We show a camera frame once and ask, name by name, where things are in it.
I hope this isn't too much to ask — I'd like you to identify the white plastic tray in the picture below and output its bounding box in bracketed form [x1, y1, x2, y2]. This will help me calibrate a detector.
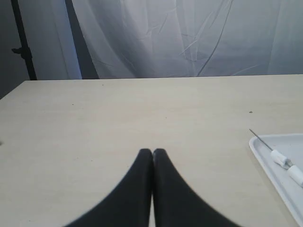
[249, 133, 303, 226]

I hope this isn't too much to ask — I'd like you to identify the white bead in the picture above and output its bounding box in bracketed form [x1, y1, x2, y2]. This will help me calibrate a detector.
[287, 165, 303, 187]
[270, 149, 290, 169]

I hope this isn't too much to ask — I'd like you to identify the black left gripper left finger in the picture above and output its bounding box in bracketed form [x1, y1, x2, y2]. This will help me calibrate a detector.
[67, 148, 152, 227]

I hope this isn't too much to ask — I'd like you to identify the thin metal skewer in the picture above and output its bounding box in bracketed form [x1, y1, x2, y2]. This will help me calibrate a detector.
[249, 129, 294, 169]

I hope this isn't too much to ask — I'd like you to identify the white backdrop curtain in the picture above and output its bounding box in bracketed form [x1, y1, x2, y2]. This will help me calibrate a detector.
[19, 0, 303, 80]

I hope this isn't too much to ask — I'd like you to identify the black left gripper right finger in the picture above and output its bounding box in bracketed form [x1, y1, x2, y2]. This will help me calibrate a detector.
[153, 148, 238, 227]

